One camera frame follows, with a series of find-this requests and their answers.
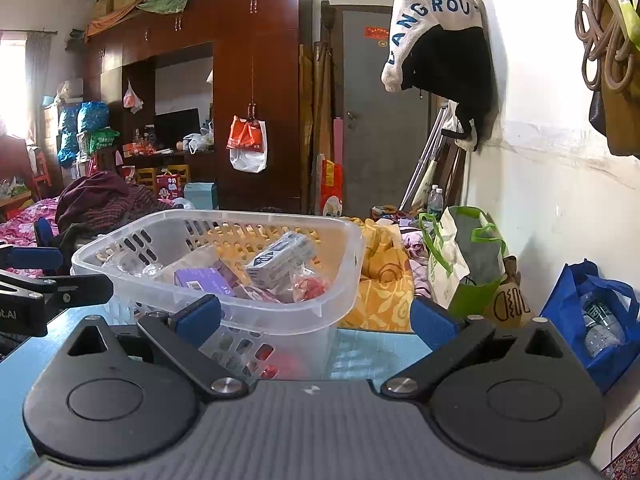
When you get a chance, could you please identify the metal crutches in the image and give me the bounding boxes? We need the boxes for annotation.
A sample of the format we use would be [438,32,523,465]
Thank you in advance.
[400,105,451,211]

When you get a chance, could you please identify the brown hanging bag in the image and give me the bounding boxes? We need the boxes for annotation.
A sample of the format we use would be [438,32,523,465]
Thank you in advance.
[589,0,640,157]

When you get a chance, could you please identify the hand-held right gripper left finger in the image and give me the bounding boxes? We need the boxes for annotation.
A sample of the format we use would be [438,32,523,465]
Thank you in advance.
[60,294,249,403]

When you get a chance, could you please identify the coiled brown rope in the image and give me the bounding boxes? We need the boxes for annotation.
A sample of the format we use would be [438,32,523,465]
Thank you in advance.
[575,0,640,93]

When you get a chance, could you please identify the purple box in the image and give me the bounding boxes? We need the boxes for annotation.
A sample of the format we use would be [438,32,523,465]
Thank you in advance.
[174,266,235,297]

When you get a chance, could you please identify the red printed carton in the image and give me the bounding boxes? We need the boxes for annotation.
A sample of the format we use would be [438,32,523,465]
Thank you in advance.
[155,172,183,201]

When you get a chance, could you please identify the maroon clothes pile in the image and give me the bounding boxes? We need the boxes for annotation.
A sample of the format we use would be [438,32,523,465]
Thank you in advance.
[55,171,176,251]

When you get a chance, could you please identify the black television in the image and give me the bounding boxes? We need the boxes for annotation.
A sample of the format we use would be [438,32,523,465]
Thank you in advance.
[154,107,201,151]

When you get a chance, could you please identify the red yellow printed sack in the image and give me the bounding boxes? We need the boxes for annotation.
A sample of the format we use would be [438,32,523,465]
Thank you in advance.
[320,159,345,218]

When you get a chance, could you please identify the colourful slippers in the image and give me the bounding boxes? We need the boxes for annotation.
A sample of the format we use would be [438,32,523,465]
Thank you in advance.
[370,204,416,226]

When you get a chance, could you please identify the clear plastic packet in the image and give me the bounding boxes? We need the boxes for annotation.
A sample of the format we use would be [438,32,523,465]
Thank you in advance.
[112,250,168,281]

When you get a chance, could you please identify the teal cardboard box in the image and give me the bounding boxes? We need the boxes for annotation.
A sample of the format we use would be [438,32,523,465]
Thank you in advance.
[184,181,218,211]

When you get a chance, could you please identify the white blue box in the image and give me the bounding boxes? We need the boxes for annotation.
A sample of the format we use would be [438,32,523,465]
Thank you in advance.
[246,231,317,291]

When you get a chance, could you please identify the pink board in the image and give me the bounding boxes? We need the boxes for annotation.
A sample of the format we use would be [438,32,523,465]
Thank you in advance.
[332,117,346,166]

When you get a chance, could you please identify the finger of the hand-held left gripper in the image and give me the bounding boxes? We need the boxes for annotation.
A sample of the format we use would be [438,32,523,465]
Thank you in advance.
[0,246,64,270]
[0,271,114,308]

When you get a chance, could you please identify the grey curtain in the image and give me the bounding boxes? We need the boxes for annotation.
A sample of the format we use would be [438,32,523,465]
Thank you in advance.
[25,30,53,141]

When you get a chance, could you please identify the pink floral blanket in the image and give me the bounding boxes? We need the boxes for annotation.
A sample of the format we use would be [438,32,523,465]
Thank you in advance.
[0,197,63,251]

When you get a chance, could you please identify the white plastic basket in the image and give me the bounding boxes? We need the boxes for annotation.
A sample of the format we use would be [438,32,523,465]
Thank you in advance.
[71,209,367,381]

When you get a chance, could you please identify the orange white plastic bag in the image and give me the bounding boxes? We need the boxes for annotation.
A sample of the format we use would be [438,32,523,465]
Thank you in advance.
[226,115,267,174]

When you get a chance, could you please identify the green printed sack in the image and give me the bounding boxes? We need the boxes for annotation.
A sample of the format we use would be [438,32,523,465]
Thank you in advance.
[89,129,121,151]

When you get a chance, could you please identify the white black hanging jacket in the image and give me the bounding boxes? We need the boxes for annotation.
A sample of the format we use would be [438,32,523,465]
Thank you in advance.
[381,0,493,153]

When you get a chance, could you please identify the red patterned cloth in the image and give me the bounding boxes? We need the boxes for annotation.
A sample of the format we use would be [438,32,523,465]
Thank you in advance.
[600,440,640,480]

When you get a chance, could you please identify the pink patterned cloth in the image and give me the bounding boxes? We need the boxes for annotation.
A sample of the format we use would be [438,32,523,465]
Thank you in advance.
[400,227,432,296]

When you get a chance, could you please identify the clear water bottle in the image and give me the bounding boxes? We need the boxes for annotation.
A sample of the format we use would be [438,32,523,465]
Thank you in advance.
[580,292,627,358]

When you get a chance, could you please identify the wooden planks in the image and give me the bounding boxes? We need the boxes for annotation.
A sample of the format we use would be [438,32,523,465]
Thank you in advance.
[299,42,333,213]

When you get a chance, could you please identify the brown paper bag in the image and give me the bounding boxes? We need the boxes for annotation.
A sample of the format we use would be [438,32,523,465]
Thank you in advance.
[492,256,531,330]

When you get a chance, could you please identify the grey door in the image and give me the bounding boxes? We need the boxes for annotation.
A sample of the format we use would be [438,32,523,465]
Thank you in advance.
[341,5,432,218]

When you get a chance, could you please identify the dark wooden wardrobe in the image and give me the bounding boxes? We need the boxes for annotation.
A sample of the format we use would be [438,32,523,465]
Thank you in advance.
[82,0,313,213]

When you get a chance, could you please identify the green white tote bag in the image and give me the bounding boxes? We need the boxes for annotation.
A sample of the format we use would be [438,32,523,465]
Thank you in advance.
[419,205,508,318]

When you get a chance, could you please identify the red apple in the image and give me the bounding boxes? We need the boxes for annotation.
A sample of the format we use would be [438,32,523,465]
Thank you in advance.
[252,347,303,380]

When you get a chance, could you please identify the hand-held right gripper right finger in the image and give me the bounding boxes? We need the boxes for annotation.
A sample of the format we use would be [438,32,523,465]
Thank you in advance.
[381,296,571,402]

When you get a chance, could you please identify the blue tote bag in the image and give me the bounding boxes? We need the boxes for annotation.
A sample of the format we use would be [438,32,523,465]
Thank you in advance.
[540,260,640,395]

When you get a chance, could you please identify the pink white plastic bag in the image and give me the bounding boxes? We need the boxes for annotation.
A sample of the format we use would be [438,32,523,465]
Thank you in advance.
[123,80,144,114]

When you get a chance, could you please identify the red snack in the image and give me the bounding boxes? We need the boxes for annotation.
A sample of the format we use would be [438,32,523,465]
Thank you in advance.
[291,274,329,305]

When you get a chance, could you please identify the orange cloth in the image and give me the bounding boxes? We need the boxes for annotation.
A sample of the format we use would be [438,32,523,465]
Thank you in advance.
[84,7,141,41]

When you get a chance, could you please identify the blue printed sack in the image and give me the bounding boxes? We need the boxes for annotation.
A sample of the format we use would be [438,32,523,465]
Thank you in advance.
[77,101,110,133]
[57,105,83,168]

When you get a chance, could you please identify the yellow blanket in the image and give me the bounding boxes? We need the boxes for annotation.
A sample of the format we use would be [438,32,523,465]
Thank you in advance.
[337,217,416,332]

